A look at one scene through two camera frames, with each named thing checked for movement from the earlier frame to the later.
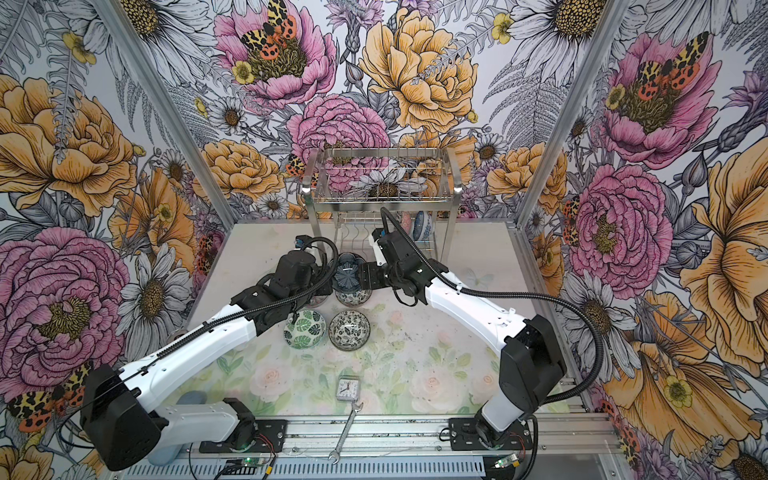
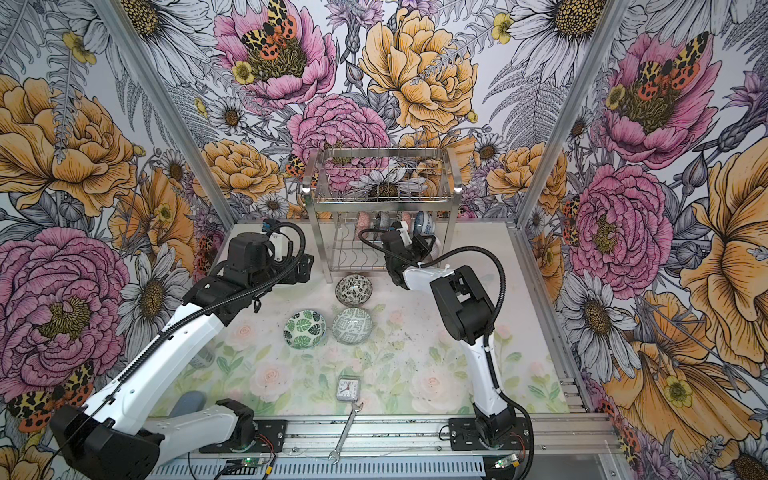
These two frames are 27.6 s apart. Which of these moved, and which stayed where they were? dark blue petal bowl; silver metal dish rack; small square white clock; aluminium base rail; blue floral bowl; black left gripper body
Moved: dark blue petal bowl; black left gripper body
Stayed: silver metal dish rack; blue floral bowl; small square white clock; aluminium base rail
